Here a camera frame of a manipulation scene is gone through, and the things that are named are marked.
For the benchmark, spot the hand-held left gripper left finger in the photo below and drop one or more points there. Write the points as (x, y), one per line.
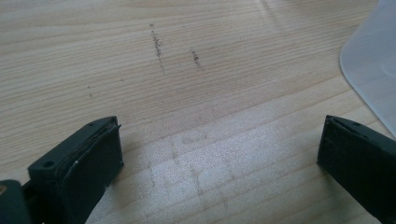
(87, 161)

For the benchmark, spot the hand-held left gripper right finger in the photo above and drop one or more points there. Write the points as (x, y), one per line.
(358, 152)

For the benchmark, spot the clear plastic storage box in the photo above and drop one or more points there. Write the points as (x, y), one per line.
(373, 62)

